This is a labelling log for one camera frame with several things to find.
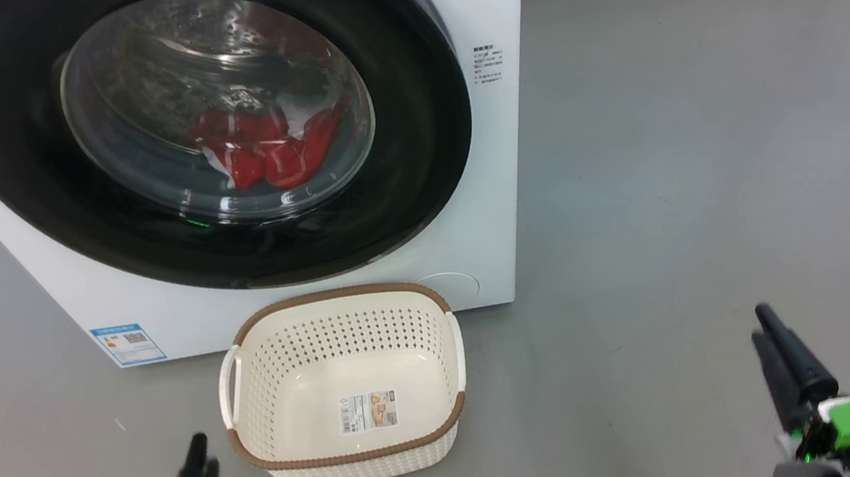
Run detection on cream basket with brown rim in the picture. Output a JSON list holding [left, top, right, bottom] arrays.
[[208, 275, 478, 477]]

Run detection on blue energy label sticker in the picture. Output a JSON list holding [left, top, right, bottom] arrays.
[[90, 321, 168, 370]]

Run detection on white front-load washing machine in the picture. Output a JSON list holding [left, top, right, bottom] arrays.
[[0, 0, 565, 382]]

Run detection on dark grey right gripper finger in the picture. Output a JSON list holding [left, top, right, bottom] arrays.
[[755, 297, 840, 410], [752, 328, 816, 434]]

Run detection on printed instruction sticker label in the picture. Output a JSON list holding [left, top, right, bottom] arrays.
[[336, 390, 400, 434]]

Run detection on small black text sticker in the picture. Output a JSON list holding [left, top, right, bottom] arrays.
[[471, 41, 508, 87]]

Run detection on red and white clothes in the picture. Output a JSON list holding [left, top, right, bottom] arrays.
[[188, 94, 355, 200]]

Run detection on round white filter cover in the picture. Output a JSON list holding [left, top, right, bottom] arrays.
[[415, 269, 482, 304]]

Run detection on black glass washing machine door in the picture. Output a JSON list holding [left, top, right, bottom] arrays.
[[0, 0, 489, 318]]

